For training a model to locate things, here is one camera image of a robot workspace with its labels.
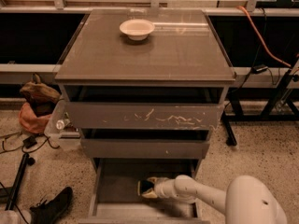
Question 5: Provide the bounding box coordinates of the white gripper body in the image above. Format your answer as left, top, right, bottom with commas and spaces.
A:
154, 178, 177, 199

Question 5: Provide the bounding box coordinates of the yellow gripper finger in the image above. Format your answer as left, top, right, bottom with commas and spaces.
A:
141, 188, 158, 199
148, 176, 168, 186

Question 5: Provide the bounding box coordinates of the green yellow sponge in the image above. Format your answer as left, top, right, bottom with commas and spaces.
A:
137, 180, 154, 196

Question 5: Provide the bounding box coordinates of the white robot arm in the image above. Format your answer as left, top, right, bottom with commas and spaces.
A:
137, 175, 288, 224

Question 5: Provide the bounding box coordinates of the grey open bottom drawer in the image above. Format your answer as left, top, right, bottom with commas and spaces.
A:
78, 159, 209, 224

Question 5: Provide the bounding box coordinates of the grey middle drawer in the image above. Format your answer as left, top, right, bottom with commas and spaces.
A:
81, 139, 209, 159

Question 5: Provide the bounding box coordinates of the grey drawer cabinet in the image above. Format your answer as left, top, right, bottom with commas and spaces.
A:
53, 8, 236, 179

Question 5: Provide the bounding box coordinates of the grey top drawer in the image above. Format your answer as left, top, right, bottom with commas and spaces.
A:
65, 102, 223, 130

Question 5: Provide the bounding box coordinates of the clear plastic bin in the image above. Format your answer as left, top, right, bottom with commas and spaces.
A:
45, 100, 80, 151

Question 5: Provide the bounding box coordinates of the black shoe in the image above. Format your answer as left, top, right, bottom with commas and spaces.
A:
30, 187, 73, 224

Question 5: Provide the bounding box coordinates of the plastic bottle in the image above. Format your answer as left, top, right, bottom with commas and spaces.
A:
56, 119, 70, 131

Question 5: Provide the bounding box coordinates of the black power adapter on floor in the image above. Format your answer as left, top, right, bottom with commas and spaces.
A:
22, 136, 37, 148

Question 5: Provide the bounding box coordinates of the black stand leg left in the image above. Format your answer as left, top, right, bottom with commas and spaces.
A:
0, 153, 32, 210

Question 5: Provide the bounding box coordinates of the brown cloth bag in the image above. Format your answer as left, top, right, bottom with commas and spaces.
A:
20, 73, 61, 105

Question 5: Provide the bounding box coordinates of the orange cloth bag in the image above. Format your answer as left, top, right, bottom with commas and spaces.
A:
19, 102, 51, 133

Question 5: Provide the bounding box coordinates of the grey trouser leg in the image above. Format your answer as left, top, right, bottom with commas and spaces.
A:
0, 210, 32, 224

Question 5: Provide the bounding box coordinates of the black power brick right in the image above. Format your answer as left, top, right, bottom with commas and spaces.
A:
251, 64, 268, 74

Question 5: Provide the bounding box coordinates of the white bowl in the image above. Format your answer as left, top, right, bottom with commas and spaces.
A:
120, 19, 155, 41

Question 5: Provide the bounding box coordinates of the black table frame right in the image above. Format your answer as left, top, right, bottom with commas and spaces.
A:
221, 61, 299, 147

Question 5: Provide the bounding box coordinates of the orange cable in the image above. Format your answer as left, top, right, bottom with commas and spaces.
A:
235, 5, 292, 68

